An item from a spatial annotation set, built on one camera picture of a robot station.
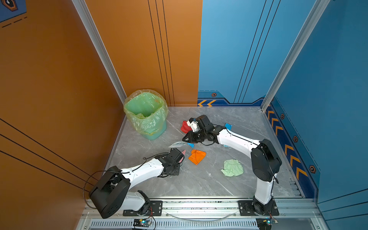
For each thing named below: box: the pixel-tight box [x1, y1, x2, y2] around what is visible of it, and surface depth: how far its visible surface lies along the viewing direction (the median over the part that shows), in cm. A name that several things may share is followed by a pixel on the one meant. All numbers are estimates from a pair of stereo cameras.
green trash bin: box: [123, 89, 169, 141], surface depth 91 cm
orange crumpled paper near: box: [187, 149, 207, 165], surface depth 93 cm
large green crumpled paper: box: [220, 159, 244, 177], surface depth 87 cm
